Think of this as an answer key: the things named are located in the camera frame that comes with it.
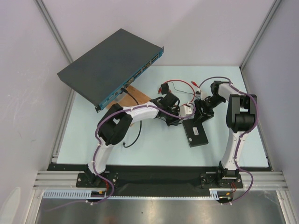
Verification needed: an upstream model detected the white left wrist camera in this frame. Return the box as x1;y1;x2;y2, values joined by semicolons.
179;104;193;117

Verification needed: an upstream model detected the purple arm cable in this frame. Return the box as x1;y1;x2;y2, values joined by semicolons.
44;104;197;210
198;76;259;206

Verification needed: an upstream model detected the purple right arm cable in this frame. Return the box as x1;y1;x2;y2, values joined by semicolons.
198;76;259;206

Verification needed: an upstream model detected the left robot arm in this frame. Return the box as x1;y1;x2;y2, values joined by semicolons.
85;92;189;187

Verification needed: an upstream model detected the bamboo wooden board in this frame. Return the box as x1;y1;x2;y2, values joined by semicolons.
110;85;151;107

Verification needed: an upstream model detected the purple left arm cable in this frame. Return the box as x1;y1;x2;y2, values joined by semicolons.
44;104;197;210

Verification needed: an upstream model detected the aluminium frame rail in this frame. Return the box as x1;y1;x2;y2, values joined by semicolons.
33;171;288;191

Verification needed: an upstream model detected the black power adapter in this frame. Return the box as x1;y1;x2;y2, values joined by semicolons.
159;82;170;95

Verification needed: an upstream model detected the large blue rack switch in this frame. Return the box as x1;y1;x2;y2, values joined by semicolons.
57;28;164;112

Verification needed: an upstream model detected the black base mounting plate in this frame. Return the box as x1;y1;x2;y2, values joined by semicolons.
46;164;274;196

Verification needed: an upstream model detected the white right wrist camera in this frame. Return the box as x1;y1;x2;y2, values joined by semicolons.
195;88;208;100

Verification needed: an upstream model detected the thick black cable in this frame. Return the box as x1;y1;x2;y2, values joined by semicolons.
121;88;142;148

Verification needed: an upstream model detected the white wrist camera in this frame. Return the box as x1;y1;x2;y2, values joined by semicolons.
179;104;193;117
195;88;208;100

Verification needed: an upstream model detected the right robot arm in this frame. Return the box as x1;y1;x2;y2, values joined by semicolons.
194;81;258;188

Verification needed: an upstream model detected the red ethernet cable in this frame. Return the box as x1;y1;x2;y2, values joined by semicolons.
157;80;203;108

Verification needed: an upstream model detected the white slotted cable duct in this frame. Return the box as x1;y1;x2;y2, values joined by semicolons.
43;189;110;198

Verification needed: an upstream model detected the thin black power cable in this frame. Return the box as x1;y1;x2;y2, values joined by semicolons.
168;87;199;108

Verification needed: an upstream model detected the small black network switch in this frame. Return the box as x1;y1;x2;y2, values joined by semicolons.
182;119;209;147

